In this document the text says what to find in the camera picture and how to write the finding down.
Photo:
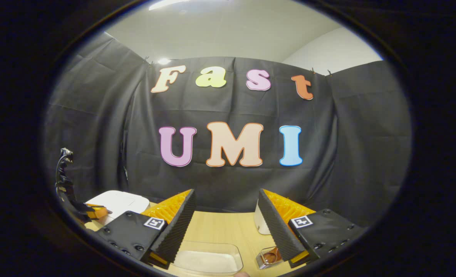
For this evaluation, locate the black backdrop cloth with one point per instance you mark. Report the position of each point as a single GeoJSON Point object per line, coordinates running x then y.
{"type": "Point", "coordinates": [232, 181]}

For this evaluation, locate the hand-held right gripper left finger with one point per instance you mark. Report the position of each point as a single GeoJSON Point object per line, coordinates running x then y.
{"type": "Point", "coordinates": [176, 234]}

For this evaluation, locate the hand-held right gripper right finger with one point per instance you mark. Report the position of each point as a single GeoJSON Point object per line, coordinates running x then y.
{"type": "Point", "coordinates": [276, 231]}

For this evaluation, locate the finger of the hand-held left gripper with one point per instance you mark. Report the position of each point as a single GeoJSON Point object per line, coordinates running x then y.
{"type": "Point", "coordinates": [99, 212]}

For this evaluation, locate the brown wooden spoon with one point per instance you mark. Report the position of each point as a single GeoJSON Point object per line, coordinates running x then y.
{"type": "Point", "coordinates": [274, 256]}

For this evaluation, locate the clear plastic container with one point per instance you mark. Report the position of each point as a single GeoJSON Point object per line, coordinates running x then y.
{"type": "Point", "coordinates": [212, 245]}

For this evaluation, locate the white rice cooker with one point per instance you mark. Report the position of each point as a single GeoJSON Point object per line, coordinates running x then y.
{"type": "Point", "coordinates": [122, 202]}

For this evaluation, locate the white toaster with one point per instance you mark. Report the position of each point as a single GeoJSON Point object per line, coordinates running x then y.
{"type": "Point", "coordinates": [262, 223]}

